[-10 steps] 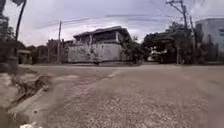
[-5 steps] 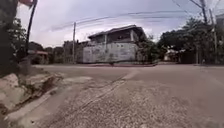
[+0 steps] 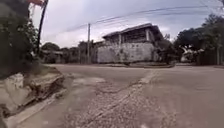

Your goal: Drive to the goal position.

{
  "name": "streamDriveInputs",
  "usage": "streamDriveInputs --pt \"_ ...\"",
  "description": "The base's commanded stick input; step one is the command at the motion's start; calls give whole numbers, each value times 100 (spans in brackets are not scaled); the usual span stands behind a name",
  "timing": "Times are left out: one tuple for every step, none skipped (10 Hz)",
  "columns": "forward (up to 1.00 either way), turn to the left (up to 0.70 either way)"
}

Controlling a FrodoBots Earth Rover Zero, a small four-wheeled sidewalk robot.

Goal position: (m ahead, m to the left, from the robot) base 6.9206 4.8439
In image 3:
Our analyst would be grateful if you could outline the large dark bush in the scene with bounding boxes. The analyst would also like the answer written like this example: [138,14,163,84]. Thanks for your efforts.
[0,0,42,80]

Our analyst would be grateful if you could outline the low distant trees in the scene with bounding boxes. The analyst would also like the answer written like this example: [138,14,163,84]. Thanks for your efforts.
[39,39,98,65]

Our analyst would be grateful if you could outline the leaning dark pole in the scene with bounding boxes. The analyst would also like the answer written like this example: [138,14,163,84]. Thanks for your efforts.
[34,0,50,56]

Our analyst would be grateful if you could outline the utility pole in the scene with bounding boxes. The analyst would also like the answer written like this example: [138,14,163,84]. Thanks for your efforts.
[86,22,92,64]

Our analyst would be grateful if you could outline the broken concrete kerb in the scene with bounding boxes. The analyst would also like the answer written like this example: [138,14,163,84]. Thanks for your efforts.
[0,68,68,128]

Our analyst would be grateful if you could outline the dark trees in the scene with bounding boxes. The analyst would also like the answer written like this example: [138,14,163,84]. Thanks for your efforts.
[158,13,224,66]

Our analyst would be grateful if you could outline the overhead wires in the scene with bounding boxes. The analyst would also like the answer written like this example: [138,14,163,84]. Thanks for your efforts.
[43,0,224,38]

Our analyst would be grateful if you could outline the red sign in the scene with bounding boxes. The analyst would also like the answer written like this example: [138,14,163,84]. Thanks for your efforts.
[26,0,46,8]

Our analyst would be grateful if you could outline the grey concrete road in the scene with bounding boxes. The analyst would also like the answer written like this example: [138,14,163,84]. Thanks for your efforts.
[13,63,224,128]

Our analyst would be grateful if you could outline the stone-walled building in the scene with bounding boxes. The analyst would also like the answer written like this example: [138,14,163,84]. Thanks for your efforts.
[91,22,166,65]

